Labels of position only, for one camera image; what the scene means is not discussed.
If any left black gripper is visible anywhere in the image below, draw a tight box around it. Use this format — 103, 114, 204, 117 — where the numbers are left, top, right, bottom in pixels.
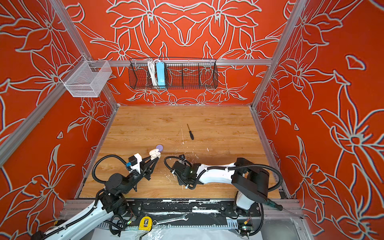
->
121, 154, 157, 196

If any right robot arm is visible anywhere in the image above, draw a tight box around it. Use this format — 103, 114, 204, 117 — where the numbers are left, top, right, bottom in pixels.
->
164, 155, 284, 211

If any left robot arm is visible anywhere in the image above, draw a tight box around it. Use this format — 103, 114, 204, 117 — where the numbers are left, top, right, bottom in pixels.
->
31, 154, 160, 240

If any black screwdriver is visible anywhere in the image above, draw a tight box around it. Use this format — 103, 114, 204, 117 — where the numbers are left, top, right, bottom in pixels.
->
187, 124, 195, 140

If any silver wrench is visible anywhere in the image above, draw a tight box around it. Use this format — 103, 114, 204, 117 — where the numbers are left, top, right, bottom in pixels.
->
153, 214, 189, 226

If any yellow tape measure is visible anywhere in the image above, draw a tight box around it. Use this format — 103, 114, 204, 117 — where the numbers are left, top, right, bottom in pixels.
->
139, 216, 153, 232

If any light blue power bank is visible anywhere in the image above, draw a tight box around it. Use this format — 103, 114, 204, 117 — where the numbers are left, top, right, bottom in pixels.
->
156, 62, 166, 88

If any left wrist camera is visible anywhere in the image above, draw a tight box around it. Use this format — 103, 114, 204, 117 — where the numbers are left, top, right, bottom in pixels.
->
126, 153, 143, 174

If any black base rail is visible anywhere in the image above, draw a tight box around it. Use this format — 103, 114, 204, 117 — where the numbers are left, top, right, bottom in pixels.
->
128, 199, 261, 218

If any black wire wall basket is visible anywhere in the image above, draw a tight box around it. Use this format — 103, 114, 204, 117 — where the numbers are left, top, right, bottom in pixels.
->
128, 58, 219, 90

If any green handled screwdriver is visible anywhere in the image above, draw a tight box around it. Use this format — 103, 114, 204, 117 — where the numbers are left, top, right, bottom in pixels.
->
265, 199, 303, 219

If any white coiled cable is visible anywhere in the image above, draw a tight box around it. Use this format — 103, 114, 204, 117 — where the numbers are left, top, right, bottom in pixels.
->
147, 59, 159, 87

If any white mesh wall basket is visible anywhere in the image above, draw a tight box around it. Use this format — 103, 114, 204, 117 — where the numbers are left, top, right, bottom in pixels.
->
60, 61, 112, 98

